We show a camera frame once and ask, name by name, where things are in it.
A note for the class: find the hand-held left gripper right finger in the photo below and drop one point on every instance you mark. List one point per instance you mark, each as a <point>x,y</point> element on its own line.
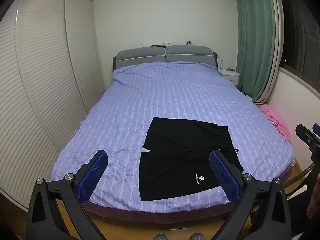
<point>223,177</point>

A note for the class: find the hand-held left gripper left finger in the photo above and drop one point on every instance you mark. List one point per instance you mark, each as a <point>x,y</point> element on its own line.
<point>93,175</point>

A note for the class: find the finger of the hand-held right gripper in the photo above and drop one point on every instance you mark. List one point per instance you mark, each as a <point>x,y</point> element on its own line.
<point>317,127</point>
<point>303,133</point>

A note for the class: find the black pants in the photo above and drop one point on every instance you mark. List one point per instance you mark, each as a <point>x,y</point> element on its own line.
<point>180,155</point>

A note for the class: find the person's right forearm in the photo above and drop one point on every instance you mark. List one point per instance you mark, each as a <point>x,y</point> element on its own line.
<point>314,197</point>

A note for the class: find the pink cloth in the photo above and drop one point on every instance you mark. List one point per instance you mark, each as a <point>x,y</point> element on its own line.
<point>275,120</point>

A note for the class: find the person's dark clothing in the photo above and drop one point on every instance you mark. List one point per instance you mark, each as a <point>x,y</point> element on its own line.
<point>298,220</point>

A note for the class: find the dark window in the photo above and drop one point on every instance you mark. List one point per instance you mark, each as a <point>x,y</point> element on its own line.
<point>300,37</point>

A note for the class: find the white nightstand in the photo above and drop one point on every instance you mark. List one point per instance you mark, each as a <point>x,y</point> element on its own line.
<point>230,76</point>

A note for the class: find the beige curtain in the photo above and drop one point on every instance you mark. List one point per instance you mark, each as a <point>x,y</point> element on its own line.
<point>277,42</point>

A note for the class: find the purple patterned bed sheet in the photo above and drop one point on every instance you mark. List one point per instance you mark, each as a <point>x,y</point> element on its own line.
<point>162,97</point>

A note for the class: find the green curtain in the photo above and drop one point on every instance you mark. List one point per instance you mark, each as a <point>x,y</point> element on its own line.
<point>257,42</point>

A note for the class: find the clear plastic bottle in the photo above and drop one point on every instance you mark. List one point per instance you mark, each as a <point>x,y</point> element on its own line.
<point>221,65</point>

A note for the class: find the white louvered wardrobe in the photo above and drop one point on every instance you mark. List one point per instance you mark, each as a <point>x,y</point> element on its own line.
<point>37,80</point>

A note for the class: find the grey headboard cushion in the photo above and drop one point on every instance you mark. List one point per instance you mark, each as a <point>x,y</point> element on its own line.
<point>190,53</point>
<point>140,56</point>

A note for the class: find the pink toy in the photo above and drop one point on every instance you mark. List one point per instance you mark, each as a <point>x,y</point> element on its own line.
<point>189,43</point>

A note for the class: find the small white box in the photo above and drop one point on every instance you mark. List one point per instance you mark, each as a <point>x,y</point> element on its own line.
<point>166,44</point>

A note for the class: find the wooden bed frame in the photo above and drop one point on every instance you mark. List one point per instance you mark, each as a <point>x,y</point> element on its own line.
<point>140,232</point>

